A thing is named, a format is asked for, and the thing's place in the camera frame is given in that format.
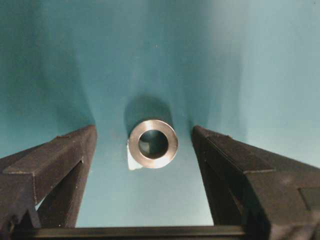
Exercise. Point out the silver metal washer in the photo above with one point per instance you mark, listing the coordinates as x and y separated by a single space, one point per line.
153 143

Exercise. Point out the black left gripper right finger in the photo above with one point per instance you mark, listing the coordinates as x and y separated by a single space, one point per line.
273 197

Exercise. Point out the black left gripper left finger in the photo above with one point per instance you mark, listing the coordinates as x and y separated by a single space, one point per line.
43 186

